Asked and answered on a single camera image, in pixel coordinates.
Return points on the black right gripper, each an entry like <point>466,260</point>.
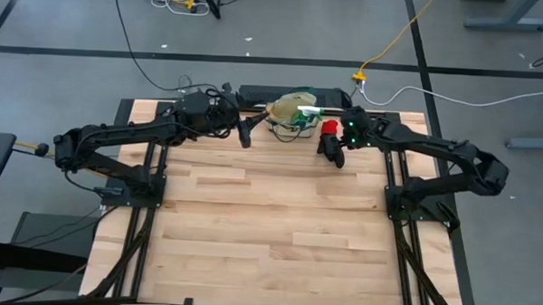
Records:
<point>358,128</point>

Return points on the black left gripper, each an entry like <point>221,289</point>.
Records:
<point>232,110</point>

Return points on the beige canvas gardening bag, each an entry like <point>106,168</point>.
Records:
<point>284,112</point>

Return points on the red and black gardening gloves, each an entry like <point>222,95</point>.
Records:
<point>330,150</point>

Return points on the green spray bottle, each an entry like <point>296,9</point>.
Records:
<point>309,110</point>

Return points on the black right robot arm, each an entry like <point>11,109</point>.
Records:
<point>434,147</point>

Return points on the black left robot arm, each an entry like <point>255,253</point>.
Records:
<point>118,136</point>

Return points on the black box behind table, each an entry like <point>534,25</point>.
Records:
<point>260,94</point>

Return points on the black stand leg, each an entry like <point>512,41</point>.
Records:
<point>211,5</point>

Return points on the yellow connector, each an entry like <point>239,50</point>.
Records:
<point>189,4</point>

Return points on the grey desk foot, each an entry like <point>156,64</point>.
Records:
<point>507,24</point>
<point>534,143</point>

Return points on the black clamp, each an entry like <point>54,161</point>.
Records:
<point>187,304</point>

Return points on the black beam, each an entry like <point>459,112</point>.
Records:
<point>23,254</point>

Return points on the black metal table frame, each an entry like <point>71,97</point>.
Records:
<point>392,116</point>

